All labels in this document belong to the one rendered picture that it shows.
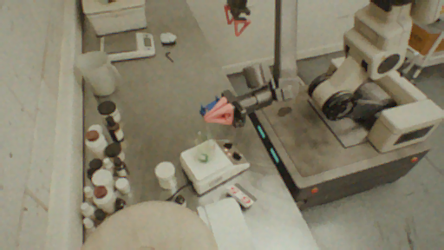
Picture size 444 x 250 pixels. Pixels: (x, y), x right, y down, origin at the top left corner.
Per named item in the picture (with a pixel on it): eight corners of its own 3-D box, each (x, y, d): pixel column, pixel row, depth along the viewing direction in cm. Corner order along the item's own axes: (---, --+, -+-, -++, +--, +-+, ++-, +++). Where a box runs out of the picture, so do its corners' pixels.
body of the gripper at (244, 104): (240, 113, 72) (264, 103, 74) (222, 89, 78) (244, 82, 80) (238, 129, 77) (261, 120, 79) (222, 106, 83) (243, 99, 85)
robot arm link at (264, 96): (277, 104, 79) (267, 103, 85) (271, 81, 78) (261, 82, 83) (257, 112, 77) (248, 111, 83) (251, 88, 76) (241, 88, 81)
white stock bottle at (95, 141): (114, 149, 101) (105, 130, 92) (104, 162, 97) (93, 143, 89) (101, 144, 102) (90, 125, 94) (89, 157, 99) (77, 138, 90)
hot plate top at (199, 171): (212, 140, 94) (212, 138, 93) (231, 165, 87) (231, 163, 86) (179, 154, 89) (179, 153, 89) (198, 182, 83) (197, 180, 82)
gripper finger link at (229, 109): (208, 116, 71) (239, 105, 74) (197, 100, 75) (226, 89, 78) (209, 134, 76) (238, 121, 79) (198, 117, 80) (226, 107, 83)
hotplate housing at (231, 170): (229, 143, 103) (229, 129, 97) (250, 168, 95) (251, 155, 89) (175, 170, 95) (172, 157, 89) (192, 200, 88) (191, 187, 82)
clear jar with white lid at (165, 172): (173, 193, 89) (169, 180, 83) (155, 187, 91) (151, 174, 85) (180, 177, 93) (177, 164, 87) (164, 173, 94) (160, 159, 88)
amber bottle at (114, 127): (111, 142, 103) (101, 122, 95) (113, 134, 106) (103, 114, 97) (123, 141, 103) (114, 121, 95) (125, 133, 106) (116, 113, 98)
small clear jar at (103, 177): (99, 197, 88) (91, 187, 83) (98, 182, 92) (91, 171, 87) (117, 193, 89) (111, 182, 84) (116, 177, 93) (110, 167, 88)
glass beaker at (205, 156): (218, 161, 87) (218, 144, 81) (200, 167, 86) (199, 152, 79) (210, 145, 92) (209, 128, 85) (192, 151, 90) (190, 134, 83)
